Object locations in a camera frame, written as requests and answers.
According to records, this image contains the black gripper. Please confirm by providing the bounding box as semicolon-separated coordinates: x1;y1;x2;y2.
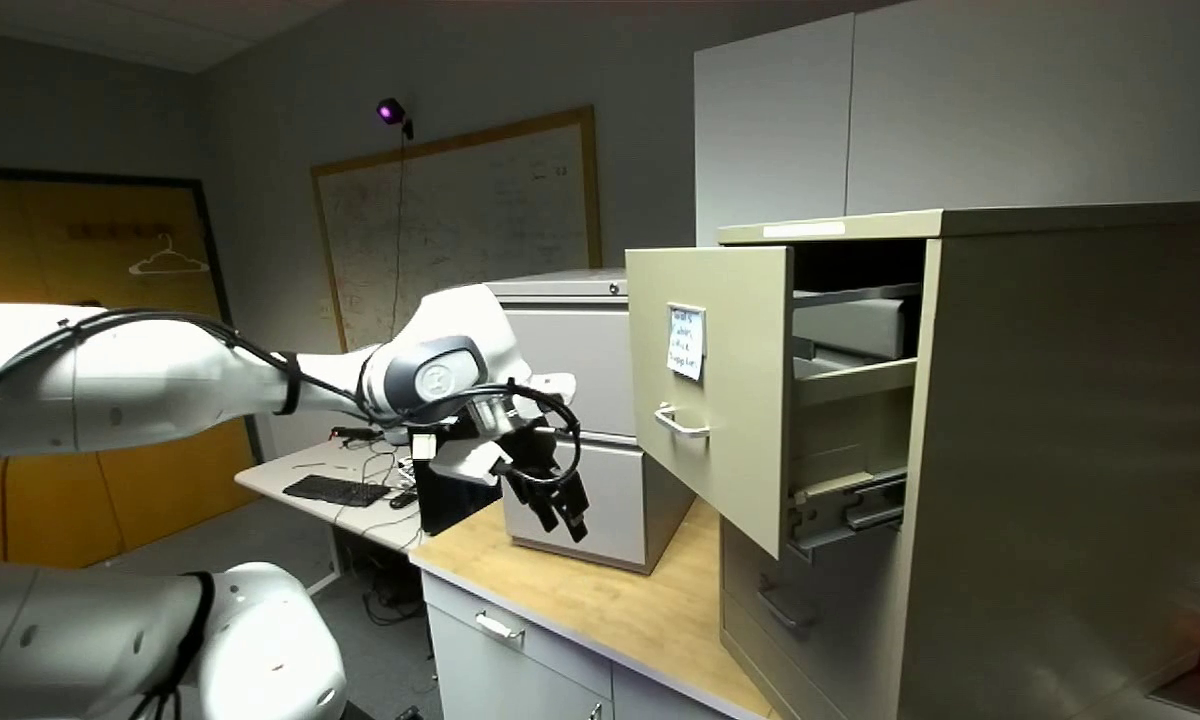
494;411;591;544

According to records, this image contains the beige drawer with paper label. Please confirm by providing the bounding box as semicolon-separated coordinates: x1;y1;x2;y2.
625;238;926;564

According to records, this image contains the white paper drawer label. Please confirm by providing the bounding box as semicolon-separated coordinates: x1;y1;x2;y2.
663;301;712;388

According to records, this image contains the beige drawer without label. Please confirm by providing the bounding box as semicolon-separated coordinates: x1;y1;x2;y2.
715;517;918;720

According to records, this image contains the small grey filing cabinet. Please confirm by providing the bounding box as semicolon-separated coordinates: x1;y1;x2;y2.
487;271;699;579

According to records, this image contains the wood topped grey cabinet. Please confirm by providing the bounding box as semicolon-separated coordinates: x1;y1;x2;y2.
408;494;782;720

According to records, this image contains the black computer tower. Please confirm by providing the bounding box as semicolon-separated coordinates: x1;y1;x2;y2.
412;464;505;539

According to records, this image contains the black computer keyboard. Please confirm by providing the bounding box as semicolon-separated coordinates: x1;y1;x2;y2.
279;471;396;511

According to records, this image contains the white office desk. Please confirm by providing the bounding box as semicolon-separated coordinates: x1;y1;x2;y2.
232;437;432;559

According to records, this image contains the wood framed whiteboard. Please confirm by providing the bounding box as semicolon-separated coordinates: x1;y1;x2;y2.
306;103;604;357

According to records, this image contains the beige metal filing cabinet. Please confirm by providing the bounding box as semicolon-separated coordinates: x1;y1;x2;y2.
715;200;1200;720

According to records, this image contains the yellow wooden door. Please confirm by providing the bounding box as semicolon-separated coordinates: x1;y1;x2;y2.
0;164;260;570

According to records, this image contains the camera with purple light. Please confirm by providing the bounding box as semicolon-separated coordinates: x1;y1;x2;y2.
372;94;420;145

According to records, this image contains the narrow white wall cabinet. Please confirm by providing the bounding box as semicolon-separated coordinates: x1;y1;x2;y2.
693;13;858;251

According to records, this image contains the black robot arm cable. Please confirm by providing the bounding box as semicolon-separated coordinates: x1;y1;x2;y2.
0;305;589;492

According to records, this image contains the white wire coat hanger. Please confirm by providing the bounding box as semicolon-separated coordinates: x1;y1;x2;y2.
122;235;216;284

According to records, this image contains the wide white wall cabinet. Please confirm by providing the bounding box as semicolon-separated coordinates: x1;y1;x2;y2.
844;0;1200;219

